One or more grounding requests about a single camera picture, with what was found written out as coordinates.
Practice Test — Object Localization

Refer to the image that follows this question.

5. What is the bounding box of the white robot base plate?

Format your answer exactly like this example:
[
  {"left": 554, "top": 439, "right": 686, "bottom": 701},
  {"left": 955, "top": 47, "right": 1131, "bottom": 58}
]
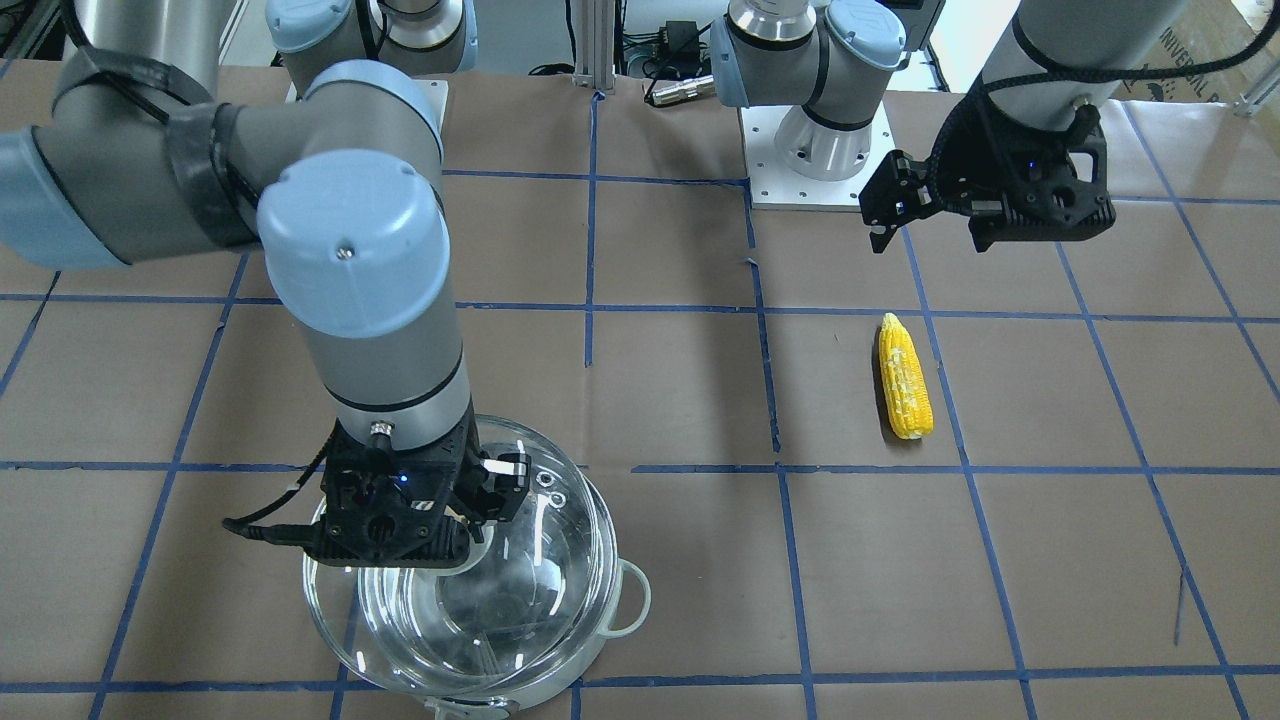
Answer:
[{"left": 739, "top": 106, "right": 893, "bottom": 213}]

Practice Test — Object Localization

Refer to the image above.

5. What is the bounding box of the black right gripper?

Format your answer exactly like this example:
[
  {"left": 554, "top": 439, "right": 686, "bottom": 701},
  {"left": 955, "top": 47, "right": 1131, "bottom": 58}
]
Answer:
[{"left": 303, "top": 415, "right": 531, "bottom": 569}]

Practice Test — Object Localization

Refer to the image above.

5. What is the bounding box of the glass pot lid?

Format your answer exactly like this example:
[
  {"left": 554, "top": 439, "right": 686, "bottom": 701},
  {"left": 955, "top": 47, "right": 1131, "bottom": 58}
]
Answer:
[{"left": 302, "top": 415, "right": 620, "bottom": 698}]

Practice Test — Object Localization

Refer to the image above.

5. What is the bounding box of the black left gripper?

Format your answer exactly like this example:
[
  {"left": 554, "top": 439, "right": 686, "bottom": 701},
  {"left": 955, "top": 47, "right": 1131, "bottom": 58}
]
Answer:
[{"left": 859, "top": 105, "right": 1116, "bottom": 254}]

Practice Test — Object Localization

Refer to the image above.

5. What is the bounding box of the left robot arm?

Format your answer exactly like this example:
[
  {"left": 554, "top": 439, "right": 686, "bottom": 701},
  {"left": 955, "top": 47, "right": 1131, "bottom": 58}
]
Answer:
[{"left": 708, "top": 1, "right": 1185, "bottom": 252}]

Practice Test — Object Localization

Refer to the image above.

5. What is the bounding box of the black power adapter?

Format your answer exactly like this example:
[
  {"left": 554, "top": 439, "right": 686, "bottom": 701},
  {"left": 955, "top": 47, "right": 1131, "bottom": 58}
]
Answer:
[{"left": 658, "top": 20, "right": 700, "bottom": 61}]

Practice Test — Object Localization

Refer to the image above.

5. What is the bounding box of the yellow corn cob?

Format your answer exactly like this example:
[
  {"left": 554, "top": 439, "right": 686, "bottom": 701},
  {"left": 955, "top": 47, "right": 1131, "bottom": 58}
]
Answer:
[{"left": 876, "top": 313, "right": 934, "bottom": 439}]

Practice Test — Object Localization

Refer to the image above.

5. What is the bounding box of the aluminium frame post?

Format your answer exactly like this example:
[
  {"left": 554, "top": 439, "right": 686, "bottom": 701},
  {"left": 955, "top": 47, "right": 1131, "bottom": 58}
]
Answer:
[{"left": 566, "top": 1, "right": 623, "bottom": 96}]

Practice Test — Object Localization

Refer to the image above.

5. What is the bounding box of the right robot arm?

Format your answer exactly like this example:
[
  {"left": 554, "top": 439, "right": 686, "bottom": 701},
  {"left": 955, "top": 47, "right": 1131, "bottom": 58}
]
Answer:
[{"left": 3, "top": 1, "right": 531, "bottom": 573}]

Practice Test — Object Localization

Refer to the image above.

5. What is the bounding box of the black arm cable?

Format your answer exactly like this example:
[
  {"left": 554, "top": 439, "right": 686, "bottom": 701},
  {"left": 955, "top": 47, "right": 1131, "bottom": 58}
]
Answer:
[{"left": 925, "top": 0, "right": 1280, "bottom": 217}]

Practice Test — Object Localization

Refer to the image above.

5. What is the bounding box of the silver metal connector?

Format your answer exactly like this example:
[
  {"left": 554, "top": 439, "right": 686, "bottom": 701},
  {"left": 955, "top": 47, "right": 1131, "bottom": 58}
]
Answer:
[{"left": 645, "top": 76, "right": 717, "bottom": 108}]

